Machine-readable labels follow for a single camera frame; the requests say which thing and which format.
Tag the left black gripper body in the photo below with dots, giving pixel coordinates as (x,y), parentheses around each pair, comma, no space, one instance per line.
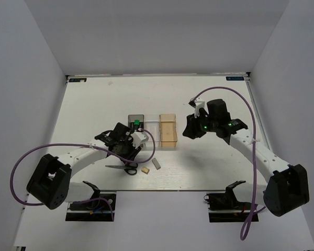
(126,147)

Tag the blue table label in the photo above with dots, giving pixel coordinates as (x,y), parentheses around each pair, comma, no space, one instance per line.
(77,80)
(234,78)

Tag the right blue table label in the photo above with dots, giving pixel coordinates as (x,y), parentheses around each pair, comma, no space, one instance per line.
(234,78)

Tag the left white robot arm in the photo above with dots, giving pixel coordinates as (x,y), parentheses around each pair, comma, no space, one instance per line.
(51,181)

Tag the grey transparent container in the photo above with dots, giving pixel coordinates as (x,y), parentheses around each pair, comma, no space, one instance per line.
(132,118)

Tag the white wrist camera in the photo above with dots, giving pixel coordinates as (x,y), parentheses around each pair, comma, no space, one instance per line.
(139,138)
(197,103)

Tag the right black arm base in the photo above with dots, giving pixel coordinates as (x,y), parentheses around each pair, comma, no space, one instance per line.
(224,207)

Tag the clear transparent container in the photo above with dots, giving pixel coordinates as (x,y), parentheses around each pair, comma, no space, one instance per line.
(152,124)

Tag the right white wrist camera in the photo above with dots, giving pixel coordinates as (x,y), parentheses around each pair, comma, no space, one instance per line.
(197,103)

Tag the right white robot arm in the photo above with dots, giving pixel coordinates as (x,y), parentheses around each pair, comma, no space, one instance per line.
(286,185)

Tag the green highlighter marker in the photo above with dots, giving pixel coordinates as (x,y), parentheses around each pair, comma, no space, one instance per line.
(136,125)

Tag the left blue table label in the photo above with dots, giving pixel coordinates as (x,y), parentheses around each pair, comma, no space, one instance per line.
(77,80)

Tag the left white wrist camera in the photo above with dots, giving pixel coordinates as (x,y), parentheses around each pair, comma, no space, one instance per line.
(139,138)

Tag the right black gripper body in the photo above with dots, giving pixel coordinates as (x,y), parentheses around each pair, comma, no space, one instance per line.
(206,124)

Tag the grey rectangular eraser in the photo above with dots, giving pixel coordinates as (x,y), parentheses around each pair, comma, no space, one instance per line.
(156,163)

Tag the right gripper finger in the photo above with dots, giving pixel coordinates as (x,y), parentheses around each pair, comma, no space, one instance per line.
(191,131)
(191,119)

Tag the orange transparent container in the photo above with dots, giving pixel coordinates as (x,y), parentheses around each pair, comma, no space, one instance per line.
(168,133)

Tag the black handled scissors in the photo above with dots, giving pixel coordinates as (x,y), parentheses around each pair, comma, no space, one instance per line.
(130,169)

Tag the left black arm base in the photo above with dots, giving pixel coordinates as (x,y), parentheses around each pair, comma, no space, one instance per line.
(95,211)

